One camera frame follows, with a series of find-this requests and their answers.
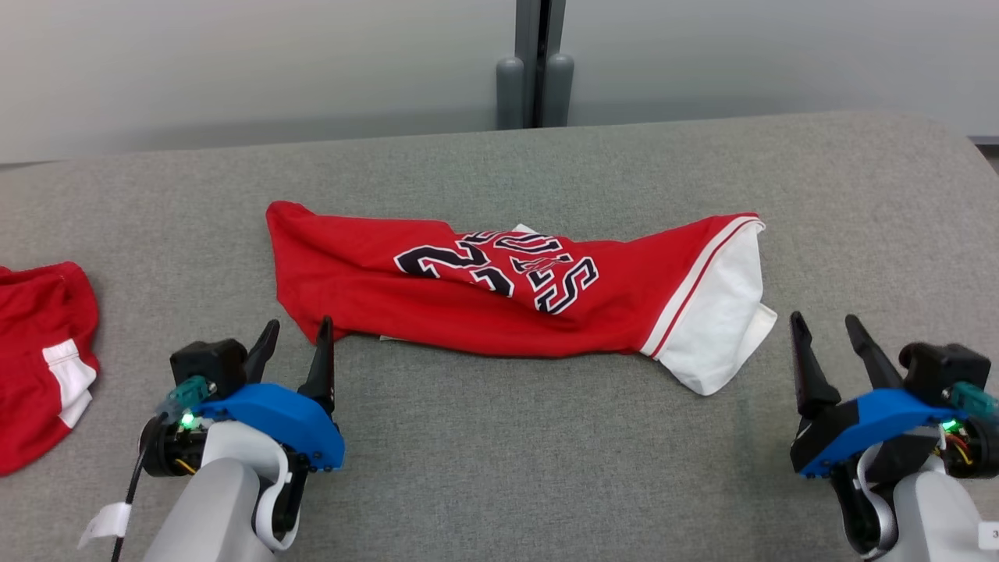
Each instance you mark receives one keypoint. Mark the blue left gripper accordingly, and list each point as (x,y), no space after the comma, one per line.
(281,421)

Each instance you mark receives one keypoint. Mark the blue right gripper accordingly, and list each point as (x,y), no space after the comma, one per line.
(866,421)

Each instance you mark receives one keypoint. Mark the red basketball jersey number 23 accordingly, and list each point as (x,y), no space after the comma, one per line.
(375,297)

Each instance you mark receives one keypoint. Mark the red shorts with white stripe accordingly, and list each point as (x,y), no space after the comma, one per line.
(31,367)

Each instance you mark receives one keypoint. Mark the white label on right arm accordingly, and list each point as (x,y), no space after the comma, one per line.
(990,535)

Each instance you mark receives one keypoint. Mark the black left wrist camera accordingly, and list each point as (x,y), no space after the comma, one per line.
(207,363)

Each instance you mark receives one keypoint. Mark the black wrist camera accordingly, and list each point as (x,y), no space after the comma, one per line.
(207,363)
(944,367)

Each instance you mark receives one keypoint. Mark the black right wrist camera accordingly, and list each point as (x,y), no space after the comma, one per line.
(944,367)

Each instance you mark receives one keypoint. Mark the teal left camera connector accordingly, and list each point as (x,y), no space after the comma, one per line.
(187,394)

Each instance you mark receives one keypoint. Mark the teal camera connector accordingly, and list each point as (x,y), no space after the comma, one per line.
(187,394)
(975,400)

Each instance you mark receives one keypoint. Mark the teal right camera connector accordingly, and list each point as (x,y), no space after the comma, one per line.
(975,400)

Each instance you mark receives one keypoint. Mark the grey partition post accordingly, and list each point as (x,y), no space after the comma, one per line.
(535,62)

